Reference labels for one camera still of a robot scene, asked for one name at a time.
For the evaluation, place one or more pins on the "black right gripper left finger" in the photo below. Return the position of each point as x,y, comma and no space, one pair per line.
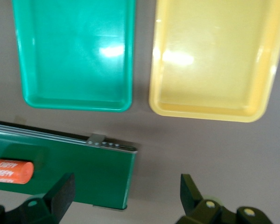
58,203

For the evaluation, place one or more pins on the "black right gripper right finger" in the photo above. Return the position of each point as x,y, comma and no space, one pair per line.
200,212

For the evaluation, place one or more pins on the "orange cylinder marked 4680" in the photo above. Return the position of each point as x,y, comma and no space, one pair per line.
9,171

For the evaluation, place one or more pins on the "green conveyor belt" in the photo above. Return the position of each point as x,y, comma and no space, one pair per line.
95,175

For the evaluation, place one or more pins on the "green plastic tray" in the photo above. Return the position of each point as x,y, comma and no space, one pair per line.
77,58

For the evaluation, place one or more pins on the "yellow plastic tray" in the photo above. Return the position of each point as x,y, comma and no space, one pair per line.
212,58

